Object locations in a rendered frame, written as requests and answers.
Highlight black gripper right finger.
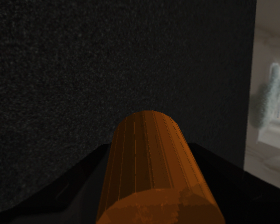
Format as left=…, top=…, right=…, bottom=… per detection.
left=188, top=143, right=280, bottom=224

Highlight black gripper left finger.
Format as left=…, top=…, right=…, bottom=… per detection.
left=0, top=144, right=110, bottom=224

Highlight orange ribbed cylinder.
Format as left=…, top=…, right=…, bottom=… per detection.
left=95, top=110, right=225, bottom=224

